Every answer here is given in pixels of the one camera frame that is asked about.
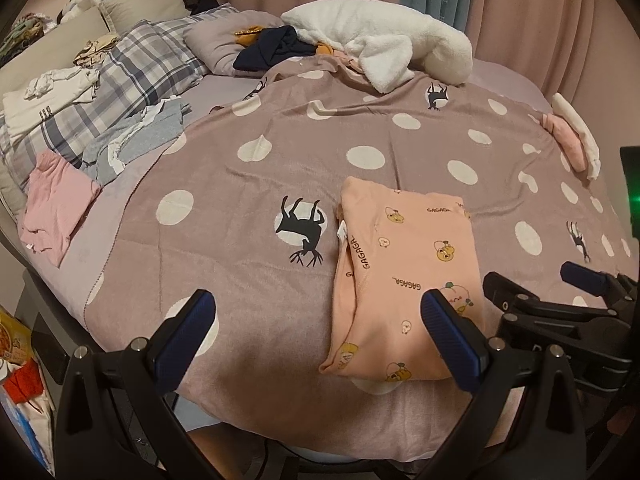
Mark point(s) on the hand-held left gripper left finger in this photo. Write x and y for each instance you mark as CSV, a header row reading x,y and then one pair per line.
x,y
185,332

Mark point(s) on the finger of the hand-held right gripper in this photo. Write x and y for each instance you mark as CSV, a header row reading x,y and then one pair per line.
x,y
520,296
582,275

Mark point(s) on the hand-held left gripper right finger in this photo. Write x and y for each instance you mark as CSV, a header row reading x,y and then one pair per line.
x,y
450,345

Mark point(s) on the peach cartoon print shirt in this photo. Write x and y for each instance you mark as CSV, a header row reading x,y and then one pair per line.
x,y
400,260

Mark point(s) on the white clothes pile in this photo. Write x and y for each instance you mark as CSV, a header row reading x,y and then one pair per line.
x,y
45,105

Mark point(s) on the pink folded cloth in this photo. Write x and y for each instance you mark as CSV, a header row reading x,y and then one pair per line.
x,y
567,140

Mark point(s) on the white folded cloth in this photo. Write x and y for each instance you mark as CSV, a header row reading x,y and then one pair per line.
x,y
582,135

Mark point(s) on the mauve polka dot blanket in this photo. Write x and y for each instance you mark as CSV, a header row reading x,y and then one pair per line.
x,y
225,170

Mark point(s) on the red item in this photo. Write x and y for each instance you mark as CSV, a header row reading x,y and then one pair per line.
x,y
25,382

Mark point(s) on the orange snack bag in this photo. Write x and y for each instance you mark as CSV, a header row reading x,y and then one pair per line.
x,y
12,340

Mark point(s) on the pink garment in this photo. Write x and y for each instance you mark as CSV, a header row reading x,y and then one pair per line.
x,y
55,200

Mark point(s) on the white and blue plastic bag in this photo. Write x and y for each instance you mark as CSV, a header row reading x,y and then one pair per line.
x,y
25,435

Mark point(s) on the grey lace-trimmed garments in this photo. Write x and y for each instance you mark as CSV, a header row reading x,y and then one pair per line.
x,y
150,130

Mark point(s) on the lavender bed sheet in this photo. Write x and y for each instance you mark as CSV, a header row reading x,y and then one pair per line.
x,y
220,90

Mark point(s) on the grey plaid pillow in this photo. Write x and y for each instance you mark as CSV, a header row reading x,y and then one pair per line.
x,y
145,65

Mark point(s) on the mauve pillow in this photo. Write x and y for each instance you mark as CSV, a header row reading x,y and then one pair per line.
x,y
215,40

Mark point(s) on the navy garment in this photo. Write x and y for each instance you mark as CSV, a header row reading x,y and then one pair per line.
x,y
270,50

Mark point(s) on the beige patterned cloth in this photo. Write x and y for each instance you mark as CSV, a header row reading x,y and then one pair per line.
x,y
95,50

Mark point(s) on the white fleece garment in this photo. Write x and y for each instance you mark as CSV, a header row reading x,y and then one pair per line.
x,y
380,25

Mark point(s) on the small orange plush item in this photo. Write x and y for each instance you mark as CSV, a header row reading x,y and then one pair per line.
x,y
323,50

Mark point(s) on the green patterned knit cloth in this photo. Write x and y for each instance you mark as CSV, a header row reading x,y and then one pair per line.
x,y
25,30

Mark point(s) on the grey bed frame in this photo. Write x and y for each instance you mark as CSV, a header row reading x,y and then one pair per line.
x,y
45,340

